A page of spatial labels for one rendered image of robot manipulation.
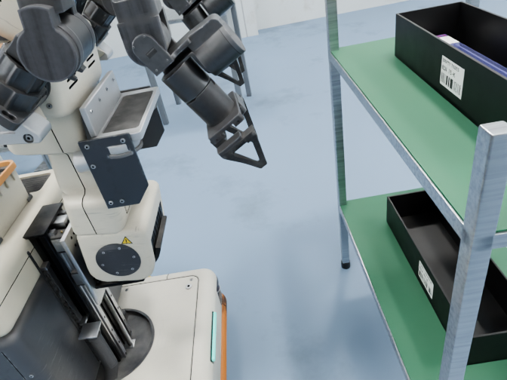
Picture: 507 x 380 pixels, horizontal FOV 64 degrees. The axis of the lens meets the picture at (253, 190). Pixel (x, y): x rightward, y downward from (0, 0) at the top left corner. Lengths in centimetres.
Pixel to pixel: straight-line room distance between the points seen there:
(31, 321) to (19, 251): 16
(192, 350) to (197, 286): 26
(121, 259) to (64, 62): 53
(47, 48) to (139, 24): 12
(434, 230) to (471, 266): 87
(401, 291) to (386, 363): 35
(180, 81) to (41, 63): 19
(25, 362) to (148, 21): 81
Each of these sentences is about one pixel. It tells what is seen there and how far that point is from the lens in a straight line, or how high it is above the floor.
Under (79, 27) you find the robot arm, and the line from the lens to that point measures 68.
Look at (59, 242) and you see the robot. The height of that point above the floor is 76.
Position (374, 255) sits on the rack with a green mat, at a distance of 142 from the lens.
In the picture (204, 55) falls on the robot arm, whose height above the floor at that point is 119.
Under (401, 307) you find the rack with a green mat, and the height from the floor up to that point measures 35.
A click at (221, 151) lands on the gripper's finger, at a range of 63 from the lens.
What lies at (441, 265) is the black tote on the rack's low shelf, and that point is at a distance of 140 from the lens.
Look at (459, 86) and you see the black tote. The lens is 91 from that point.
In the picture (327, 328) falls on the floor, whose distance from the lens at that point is 167.
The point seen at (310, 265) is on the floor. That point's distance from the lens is 188.
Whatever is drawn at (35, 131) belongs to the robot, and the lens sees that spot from 72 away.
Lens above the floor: 135
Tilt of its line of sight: 34 degrees down
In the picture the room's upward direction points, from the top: 12 degrees counter-clockwise
